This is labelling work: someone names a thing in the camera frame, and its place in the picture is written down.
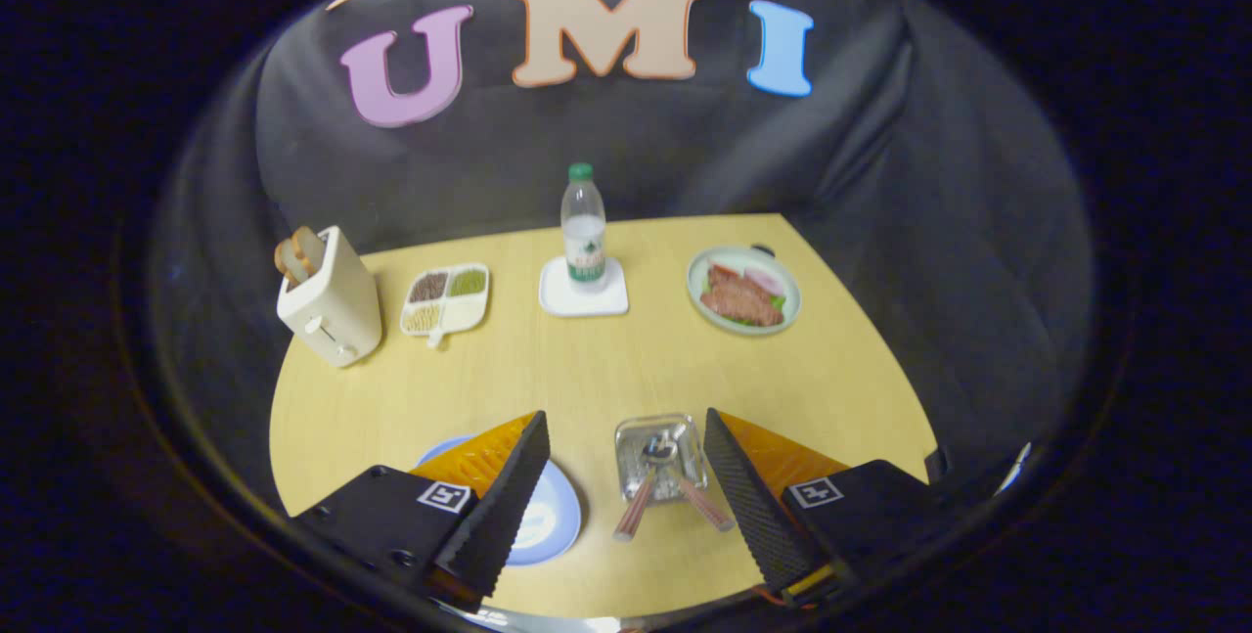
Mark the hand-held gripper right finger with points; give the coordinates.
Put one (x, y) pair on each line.
(748, 506)

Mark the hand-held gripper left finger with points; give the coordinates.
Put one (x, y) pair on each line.
(509, 506)

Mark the blue plate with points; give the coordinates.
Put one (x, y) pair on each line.
(553, 520)

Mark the white divided dish with grains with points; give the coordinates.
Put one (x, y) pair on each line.
(460, 312)

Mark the cooked meat with vegetables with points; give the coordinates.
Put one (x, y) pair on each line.
(741, 300)

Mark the white square coaster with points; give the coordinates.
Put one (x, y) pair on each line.
(558, 300)

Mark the pale green plate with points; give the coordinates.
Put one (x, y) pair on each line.
(696, 286)

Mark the cream toaster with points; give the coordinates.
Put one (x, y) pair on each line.
(337, 315)

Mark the clear water bottle green cap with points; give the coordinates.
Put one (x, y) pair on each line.
(584, 237)

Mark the toast slice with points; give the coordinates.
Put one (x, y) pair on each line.
(311, 249)
(288, 263)

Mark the black backdrop cloth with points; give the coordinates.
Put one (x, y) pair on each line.
(880, 173)

